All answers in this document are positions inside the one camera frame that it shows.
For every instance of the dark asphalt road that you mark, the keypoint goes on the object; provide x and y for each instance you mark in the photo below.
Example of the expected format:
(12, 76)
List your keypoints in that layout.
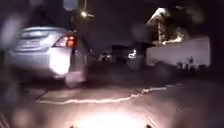
(116, 108)

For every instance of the building with pitched roof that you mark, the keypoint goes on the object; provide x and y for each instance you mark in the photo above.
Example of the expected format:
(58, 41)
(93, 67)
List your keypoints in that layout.
(166, 28)

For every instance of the white wall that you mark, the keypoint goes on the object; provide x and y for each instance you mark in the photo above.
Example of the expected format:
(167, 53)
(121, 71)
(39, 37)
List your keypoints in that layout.
(180, 51)

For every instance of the street lamp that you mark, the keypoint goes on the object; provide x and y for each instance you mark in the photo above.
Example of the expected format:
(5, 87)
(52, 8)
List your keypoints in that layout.
(84, 14)

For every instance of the silver white car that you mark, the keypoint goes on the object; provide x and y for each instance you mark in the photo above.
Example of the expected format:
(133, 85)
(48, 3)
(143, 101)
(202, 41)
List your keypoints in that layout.
(43, 53)

